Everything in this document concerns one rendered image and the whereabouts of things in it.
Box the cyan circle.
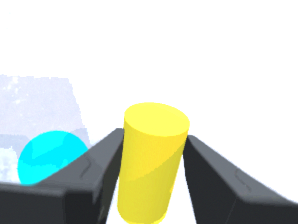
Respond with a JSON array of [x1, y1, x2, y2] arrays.
[[17, 131, 88, 184]]

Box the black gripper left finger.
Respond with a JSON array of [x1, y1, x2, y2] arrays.
[[0, 128, 125, 224]]

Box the yellow cylinder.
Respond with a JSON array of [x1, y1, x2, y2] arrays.
[[116, 102, 190, 224]]

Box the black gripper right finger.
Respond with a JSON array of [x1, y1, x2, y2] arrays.
[[183, 135, 298, 224]]

